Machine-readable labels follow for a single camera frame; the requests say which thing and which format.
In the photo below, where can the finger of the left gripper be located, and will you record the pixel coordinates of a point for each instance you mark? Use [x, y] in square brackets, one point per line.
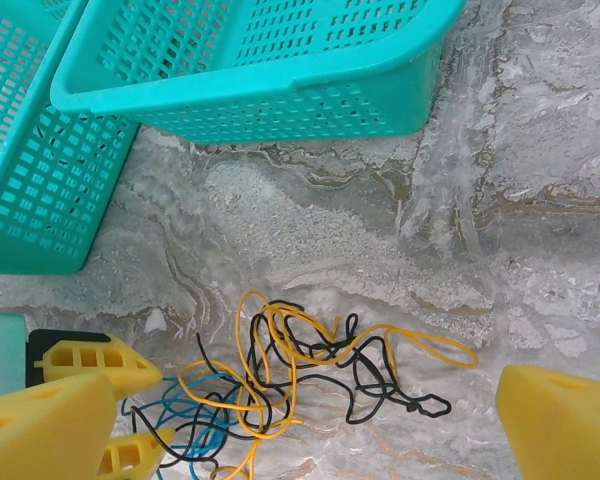
[130, 452]
[125, 367]

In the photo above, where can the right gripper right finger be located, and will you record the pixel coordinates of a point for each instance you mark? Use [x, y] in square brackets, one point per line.
[565, 425]

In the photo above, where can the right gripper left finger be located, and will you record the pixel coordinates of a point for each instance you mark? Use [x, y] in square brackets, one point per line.
[45, 430]

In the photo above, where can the teal plastic basket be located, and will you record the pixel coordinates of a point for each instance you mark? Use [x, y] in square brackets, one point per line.
[280, 60]
[40, 175]

